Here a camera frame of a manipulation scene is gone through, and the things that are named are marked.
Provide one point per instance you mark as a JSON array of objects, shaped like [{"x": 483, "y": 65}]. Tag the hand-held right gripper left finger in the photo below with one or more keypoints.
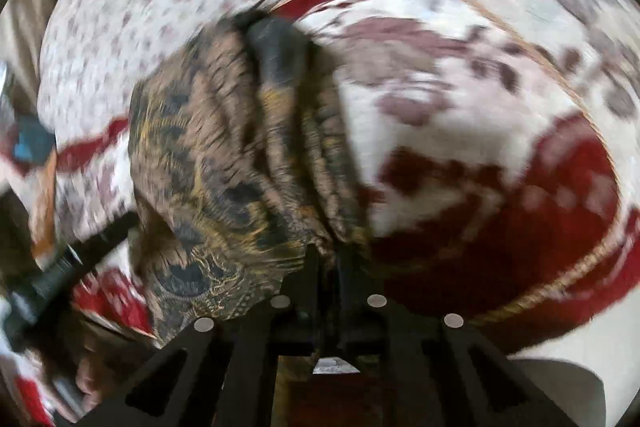
[{"x": 307, "y": 287}]

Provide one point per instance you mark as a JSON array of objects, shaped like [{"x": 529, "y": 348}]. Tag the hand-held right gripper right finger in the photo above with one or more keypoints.
[{"x": 350, "y": 287}]

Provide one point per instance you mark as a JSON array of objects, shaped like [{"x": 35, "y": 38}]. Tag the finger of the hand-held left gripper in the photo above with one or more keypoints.
[{"x": 100, "y": 239}]

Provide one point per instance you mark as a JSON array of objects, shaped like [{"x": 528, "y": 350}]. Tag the dark floral shirt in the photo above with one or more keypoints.
[{"x": 210, "y": 147}]

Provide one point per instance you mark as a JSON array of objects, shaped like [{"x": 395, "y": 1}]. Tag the orange checkered cushion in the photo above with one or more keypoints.
[{"x": 45, "y": 207}]

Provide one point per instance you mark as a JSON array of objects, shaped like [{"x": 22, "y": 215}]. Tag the blue plastic pack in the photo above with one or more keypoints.
[{"x": 25, "y": 149}]

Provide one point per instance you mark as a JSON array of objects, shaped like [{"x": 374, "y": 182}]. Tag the red and white floral blanket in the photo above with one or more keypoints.
[{"x": 475, "y": 157}]

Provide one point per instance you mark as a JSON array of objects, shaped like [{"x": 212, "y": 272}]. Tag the beige curtain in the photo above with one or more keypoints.
[{"x": 25, "y": 17}]

